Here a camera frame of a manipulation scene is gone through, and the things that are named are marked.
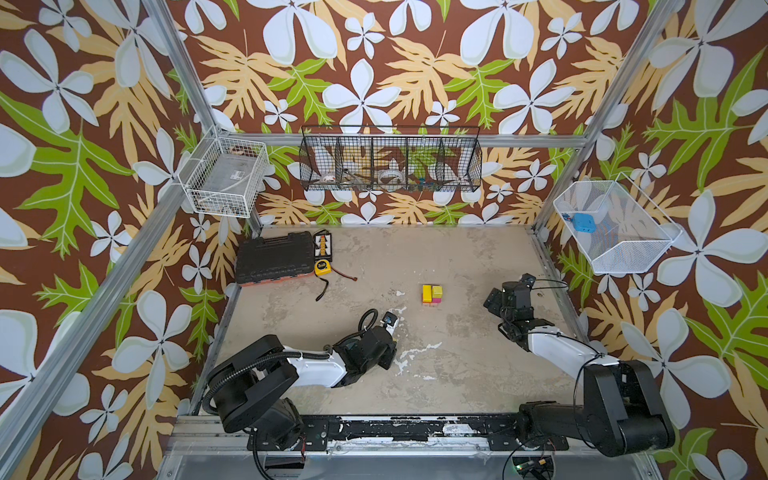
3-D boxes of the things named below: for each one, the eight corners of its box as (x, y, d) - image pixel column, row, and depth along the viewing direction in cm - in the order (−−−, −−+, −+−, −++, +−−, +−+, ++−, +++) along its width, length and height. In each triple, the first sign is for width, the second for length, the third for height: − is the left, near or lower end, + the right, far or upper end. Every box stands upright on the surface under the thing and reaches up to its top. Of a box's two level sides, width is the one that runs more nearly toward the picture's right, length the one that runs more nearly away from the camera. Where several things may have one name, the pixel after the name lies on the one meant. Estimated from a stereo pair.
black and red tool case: (237, 290, 103) (231, 280, 99) (243, 249, 115) (237, 239, 111) (315, 278, 107) (312, 268, 102) (313, 240, 119) (310, 229, 114)
